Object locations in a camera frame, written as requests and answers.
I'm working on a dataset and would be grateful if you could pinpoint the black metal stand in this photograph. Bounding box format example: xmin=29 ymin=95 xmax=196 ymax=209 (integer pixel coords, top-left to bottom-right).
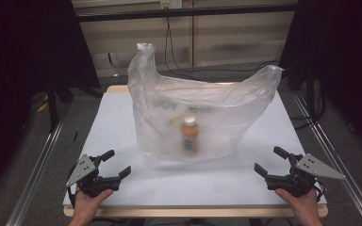
xmin=45 ymin=82 xmax=74 ymax=134

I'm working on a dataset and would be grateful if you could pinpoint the aluminium rail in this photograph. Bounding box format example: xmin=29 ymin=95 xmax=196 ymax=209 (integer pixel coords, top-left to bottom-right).
xmin=5 ymin=103 xmax=72 ymax=226
xmin=291 ymin=91 xmax=362 ymax=226

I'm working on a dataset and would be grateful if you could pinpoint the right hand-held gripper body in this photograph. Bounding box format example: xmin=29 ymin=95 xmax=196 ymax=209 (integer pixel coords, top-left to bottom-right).
xmin=264 ymin=153 xmax=347 ymax=199

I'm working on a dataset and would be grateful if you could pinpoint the person's left hand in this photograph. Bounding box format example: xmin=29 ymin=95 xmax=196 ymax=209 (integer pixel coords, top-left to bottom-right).
xmin=67 ymin=188 xmax=114 ymax=226

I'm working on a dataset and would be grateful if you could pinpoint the black curtain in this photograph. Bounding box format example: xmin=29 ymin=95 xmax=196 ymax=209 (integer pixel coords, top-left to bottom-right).
xmin=278 ymin=0 xmax=362 ymax=158
xmin=0 ymin=0 xmax=102 ymax=202

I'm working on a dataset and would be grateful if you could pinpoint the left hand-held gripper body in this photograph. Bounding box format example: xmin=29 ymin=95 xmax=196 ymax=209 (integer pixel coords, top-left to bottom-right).
xmin=65 ymin=153 xmax=121 ymax=199

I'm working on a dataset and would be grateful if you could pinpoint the black floor cable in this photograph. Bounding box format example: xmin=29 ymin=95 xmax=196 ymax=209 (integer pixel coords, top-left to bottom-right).
xmin=289 ymin=81 xmax=328 ymax=131

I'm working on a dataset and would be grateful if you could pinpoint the translucent white plastic bag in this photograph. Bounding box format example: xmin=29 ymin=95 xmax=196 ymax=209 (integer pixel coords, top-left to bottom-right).
xmin=126 ymin=42 xmax=285 ymax=163

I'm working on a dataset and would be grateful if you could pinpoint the white wall socket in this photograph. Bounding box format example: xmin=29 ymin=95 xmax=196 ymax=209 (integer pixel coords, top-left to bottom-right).
xmin=159 ymin=0 xmax=183 ymax=9

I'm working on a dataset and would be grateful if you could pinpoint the person's right hand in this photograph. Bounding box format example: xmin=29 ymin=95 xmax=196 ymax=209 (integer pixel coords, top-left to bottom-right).
xmin=274 ymin=187 xmax=323 ymax=226

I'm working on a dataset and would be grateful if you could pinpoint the orange drink bottle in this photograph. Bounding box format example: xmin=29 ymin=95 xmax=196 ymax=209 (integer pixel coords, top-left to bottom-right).
xmin=180 ymin=116 xmax=201 ymax=153

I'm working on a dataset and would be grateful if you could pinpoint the black hanging cable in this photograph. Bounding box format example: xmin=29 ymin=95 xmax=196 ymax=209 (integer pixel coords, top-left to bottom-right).
xmin=164 ymin=16 xmax=281 ymax=79

